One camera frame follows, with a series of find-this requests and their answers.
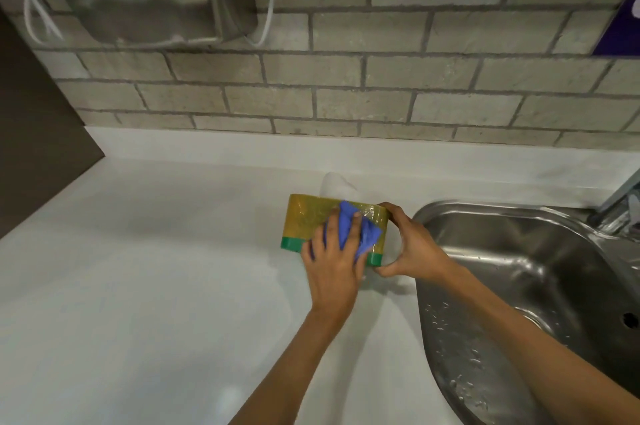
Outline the person's left hand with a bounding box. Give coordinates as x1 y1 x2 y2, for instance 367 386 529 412
301 207 369 314

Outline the yellow green tissue box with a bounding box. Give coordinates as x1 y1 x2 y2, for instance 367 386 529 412
278 193 392 268

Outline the chrome faucet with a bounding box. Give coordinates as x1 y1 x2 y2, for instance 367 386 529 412
587 174 640 236

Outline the person's right hand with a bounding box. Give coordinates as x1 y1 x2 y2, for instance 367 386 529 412
373 202 446 283

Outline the stainless steel sink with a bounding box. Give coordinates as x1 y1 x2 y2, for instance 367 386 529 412
411 199 640 425

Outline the person's right forearm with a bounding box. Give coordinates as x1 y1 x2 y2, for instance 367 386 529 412
419 259 640 425

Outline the person's left forearm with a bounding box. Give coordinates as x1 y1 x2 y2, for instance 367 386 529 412
227 297 360 425

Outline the dark brown cabinet panel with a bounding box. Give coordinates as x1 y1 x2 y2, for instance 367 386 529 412
0 9 106 241

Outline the purple sign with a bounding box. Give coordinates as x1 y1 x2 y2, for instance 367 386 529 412
592 0 640 59

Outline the blue cleaning cloth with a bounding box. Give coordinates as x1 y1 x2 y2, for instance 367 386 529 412
323 199 385 259

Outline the white tissue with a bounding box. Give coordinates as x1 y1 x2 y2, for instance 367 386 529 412
320 171 362 204

